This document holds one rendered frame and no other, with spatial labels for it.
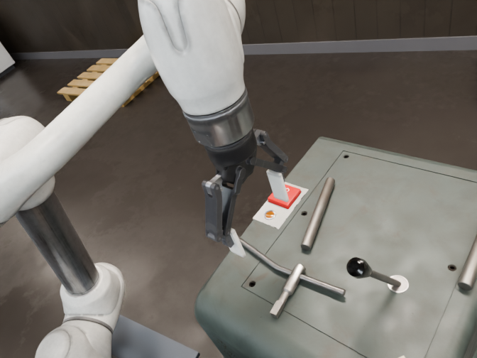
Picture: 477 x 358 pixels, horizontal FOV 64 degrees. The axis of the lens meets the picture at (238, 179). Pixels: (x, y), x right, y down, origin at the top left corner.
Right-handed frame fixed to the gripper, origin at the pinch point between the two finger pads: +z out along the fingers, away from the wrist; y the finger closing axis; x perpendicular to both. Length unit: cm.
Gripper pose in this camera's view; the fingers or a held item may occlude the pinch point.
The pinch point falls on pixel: (259, 221)
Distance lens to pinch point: 68.5
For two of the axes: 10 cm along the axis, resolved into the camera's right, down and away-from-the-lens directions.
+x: 7.6, 2.6, -6.0
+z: 2.7, 7.1, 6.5
